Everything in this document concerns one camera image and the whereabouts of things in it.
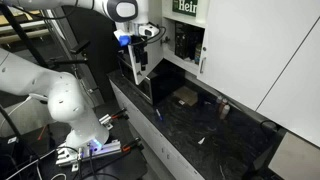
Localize black stainless microwave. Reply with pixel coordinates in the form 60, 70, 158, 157
117, 54, 183, 106

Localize black tripod stand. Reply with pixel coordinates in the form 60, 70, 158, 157
0, 3, 92, 71

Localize white upper cabinet door with lock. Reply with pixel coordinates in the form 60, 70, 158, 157
196, 0, 320, 112

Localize tall black box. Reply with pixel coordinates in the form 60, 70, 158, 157
174, 21, 193, 60

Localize white squeeze bottle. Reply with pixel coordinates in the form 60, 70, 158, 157
219, 104, 232, 121

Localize blue marker pen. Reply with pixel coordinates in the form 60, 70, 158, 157
154, 108, 164, 122

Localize green Heineken box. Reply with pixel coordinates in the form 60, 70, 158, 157
172, 0, 199, 18

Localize black power cord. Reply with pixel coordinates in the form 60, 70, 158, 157
259, 119, 278, 133

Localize white wrist camera, blue mount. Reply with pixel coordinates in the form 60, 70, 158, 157
113, 24, 160, 48

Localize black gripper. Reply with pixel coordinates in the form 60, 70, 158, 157
132, 43, 149, 72

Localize dark package with blue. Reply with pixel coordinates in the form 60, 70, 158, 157
190, 28, 204, 65

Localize brown cardboard piece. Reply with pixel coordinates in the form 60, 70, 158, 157
172, 85, 199, 108

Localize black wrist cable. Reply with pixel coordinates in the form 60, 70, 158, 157
128, 22, 168, 47

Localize orange black clamp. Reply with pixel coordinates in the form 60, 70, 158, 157
110, 107, 130, 122
120, 136, 145, 153

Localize white lower cabinet row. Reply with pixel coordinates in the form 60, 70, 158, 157
108, 78, 205, 180

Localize red-brown sauce bottle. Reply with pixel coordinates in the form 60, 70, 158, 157
218, 98, 229, 113

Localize white floor cable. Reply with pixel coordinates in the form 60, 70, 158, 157
0, 95, 69, 180

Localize white cabinet shelf unit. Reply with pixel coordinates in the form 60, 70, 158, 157
161, 0, 209, 77

